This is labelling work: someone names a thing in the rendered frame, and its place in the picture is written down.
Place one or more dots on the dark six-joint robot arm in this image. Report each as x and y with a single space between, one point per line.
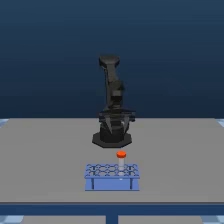
112 80

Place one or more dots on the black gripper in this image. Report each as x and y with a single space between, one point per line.
116 114

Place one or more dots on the blue test tube rack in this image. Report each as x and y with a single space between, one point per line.
112 177

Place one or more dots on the orange-capped centrifuge tube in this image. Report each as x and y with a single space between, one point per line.
120 163

